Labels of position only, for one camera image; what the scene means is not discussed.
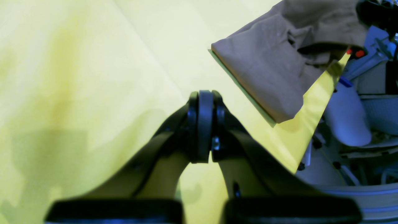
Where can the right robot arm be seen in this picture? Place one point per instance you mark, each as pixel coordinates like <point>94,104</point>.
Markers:
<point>354,151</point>

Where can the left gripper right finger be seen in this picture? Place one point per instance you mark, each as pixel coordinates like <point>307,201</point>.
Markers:
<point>263,191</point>

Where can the yellow table cloth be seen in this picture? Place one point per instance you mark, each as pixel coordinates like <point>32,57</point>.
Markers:
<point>86,83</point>

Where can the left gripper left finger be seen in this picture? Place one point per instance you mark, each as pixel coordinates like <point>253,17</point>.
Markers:
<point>143,190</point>

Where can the brown T-shirt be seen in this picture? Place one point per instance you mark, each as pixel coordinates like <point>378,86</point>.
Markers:
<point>277,57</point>

